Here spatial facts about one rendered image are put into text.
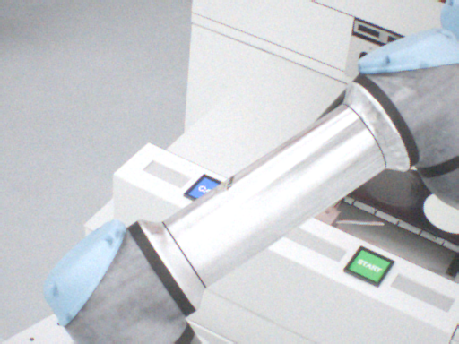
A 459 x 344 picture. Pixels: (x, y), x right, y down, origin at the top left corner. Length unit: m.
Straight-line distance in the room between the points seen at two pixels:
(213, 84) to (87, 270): 1.18
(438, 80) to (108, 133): 2.12
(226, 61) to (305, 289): 0.81
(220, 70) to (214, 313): 0.73
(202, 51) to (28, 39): 1.53
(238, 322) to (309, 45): 0.67
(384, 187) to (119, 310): 0.69
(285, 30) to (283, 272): 0.71
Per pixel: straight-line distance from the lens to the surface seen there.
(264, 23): 1.95
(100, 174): 2.91
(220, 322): 1.50
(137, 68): 3.36
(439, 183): 1.07
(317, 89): 1.89
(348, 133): 1.02
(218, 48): 2.05
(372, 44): 1.84
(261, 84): 1.88
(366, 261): 1.34
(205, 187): 1.41
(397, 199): 1.55
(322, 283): 1.33
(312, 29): 1.90
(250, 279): 1.40
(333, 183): 1.02
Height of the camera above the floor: 1.89
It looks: 40 degrees down
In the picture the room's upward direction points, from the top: 6 degrees clockwise
